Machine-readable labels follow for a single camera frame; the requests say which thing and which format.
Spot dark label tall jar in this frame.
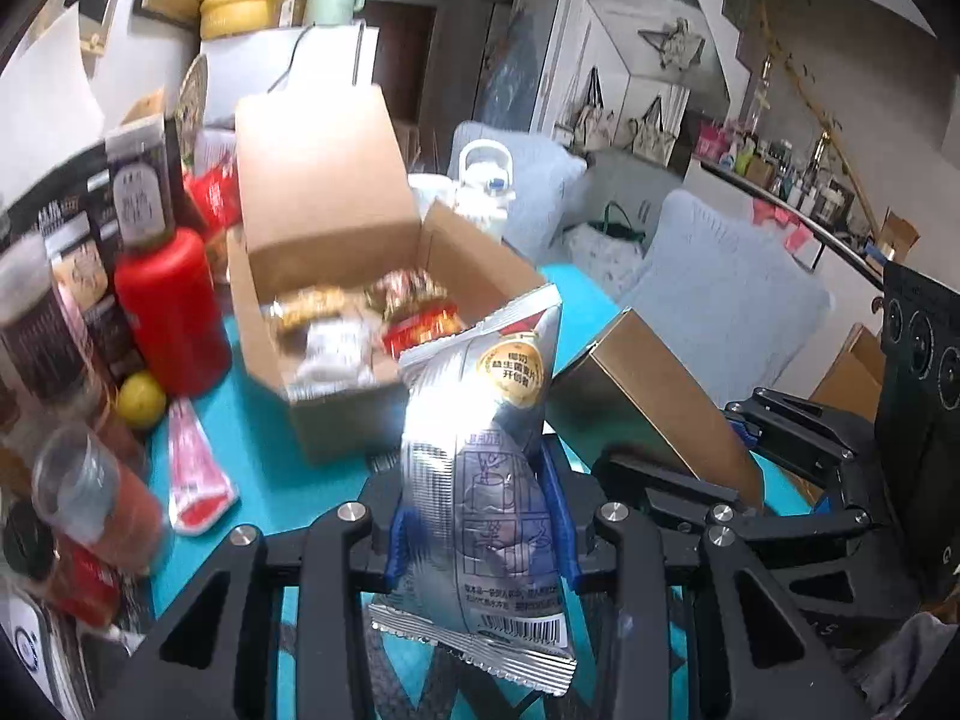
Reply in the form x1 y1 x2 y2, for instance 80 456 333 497
2 232 103 422

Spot gold paper box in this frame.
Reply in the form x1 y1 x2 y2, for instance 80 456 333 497
547 309 765 509

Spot red canister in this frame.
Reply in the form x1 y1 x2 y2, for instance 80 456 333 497
114 227 231 398

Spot open cardboard box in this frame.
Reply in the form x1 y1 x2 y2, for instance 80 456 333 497
228 85 544 463

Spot far grey covered chair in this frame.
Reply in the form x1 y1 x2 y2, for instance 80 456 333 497
448 121 587 265

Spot silver foil snack bag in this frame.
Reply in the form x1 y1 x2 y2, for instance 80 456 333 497
370 284 576 695

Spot near grey covered chair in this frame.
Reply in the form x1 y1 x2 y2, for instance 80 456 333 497
619 188 833 406

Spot dark jar on canister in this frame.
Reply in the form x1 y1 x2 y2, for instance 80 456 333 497
104 114 176 252

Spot white thermos pot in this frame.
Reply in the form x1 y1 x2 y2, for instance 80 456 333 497
452 138 516 242

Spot yellow green fruit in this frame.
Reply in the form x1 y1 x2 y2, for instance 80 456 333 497
116 371 167 431

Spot white mini fridge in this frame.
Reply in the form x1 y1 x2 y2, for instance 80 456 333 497
200 21 379 127

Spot orange label clear jar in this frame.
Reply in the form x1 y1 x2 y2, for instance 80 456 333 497
31 424 167 577

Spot yellow waffle snack bag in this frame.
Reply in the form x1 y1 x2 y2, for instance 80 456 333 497
262 286 358 335

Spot brown cardboard box on floor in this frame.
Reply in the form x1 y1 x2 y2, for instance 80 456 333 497
812 323 885 422

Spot wall intercom panel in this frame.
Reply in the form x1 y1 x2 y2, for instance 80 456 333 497
64 0 117 57

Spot red label dark-lid jar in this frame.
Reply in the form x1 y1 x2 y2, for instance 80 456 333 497
2 500 122 629

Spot white bread packet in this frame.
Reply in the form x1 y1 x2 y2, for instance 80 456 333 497
286 317 376 398

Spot dark entrance door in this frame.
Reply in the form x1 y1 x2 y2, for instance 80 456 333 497
363 2 436 124

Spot grey covered chair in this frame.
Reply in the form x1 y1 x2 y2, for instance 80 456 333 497
448 121 587 265
619 188 833 406

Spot large red snack bag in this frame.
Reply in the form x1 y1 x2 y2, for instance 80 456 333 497
382 302 466 359

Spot pink cone pouch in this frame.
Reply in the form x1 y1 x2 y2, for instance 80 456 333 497
167 398 239 536

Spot woven round fan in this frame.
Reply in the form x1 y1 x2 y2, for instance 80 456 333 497
174 54 208 167

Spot brown cereal bag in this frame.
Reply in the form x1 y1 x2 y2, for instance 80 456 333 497
364 268 449 323

